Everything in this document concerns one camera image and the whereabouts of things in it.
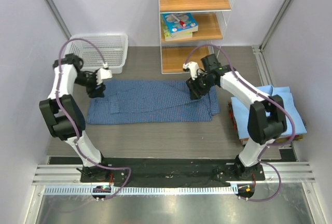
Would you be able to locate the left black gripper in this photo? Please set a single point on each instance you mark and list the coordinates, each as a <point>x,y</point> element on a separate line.
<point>93,92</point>

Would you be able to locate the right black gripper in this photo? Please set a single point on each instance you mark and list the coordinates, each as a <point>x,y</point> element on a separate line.
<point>195,92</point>

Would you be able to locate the dark blue checkered shirt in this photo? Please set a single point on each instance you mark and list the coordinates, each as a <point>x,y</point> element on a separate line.
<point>150,101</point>

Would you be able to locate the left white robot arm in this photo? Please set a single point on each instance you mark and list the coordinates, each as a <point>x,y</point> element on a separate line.
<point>64,118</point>

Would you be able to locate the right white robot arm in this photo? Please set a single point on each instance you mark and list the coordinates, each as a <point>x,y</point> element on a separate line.
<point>266,120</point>

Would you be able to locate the folded shirts pile underneath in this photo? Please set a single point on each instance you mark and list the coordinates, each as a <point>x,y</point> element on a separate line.
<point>243,141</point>

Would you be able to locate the white plastic laundry basket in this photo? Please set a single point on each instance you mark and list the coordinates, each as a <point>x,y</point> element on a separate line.
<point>89,47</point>

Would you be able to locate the folded light blue shirt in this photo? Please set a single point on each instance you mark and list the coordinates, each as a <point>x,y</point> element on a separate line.
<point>241,113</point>

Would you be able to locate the green book underneath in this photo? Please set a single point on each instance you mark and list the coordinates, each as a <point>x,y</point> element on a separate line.
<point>167,34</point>

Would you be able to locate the blue children's book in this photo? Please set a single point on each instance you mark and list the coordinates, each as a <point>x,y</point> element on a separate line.
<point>174,26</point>

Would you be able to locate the red white marker pen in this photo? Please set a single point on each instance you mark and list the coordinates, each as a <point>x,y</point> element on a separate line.
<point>179,20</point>

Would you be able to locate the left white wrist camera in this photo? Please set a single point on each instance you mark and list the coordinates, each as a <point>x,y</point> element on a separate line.
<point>103,73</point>

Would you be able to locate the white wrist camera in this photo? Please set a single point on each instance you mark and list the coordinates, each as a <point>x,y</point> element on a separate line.
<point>193,68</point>
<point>103,73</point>

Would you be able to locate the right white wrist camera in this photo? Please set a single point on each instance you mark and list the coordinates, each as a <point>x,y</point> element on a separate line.
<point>193,68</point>

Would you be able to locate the white wire wooden shelf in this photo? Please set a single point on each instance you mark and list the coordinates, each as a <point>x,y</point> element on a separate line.
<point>212,17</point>

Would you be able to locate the black mounting base plate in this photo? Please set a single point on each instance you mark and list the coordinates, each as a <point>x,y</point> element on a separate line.
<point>152,172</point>

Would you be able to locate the aluminium rail frame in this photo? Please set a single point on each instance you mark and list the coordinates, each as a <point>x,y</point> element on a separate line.
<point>64,180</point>

